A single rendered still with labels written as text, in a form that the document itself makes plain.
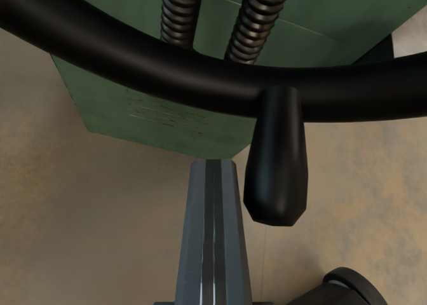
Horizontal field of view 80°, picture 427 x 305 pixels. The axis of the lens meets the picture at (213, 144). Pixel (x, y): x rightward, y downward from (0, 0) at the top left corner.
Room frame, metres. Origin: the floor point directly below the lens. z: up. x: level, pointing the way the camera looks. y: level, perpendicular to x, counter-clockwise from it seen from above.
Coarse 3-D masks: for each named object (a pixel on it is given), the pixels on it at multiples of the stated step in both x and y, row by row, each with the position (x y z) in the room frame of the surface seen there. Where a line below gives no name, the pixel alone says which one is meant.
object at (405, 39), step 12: (420, 12) 0.41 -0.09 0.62; (408, 24) 0.37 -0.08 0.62; (420, 24) 0.39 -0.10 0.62; (396, 36) 0.33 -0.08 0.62; (408, 36) 0.35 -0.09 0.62; (420, 36) 0.37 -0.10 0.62; (372, 48) 0.33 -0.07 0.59; (384, 48) 0.32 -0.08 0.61; (396, 48) 0.32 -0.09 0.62; (408, 48) 0.33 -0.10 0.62; (420, 48) 0.35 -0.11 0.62; (360, 60) 0.33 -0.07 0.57; (372, 60) 0.32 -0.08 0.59
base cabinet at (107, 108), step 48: (96, 0) 0.16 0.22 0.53; (144, 0) 0.19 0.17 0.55; (240, 0) 0.24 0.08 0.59; (288, 0) 0.27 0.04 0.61; (336, 0) 0.29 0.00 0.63; (384, 0) 0.31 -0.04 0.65; (288, 48) 0.28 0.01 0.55; (336, 48) 0.31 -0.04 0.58; (96, 96) 0.14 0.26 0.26; (144, 96) 0.19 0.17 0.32; (144, 144) 0.20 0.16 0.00; (192, 144) 0.26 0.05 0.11; (240, 144) 0.32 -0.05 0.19
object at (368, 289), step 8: (336, 272) 0.26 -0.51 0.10; (344, 272) 0.27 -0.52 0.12; (352, 272) 0.28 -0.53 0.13; (328, 280) 0.24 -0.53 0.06; (336, 280) 0.24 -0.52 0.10; (344, 280) 0.24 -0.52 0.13; (352, 280) 0.25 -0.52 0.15; (360, 280) 0.26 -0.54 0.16; (368, 280) 0.28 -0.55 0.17; (352, 288) 0.23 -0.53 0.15; (360, 288) 0.24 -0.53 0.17; (368, 288) 0.25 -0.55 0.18; (376, 288) 0.27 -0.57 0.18; (360, 296) 0.23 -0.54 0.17; (368, 296) 0.23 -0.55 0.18; (376, 296) 0.25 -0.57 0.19; (376, 304) 0.23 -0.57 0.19; (384, 304) 0.24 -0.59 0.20
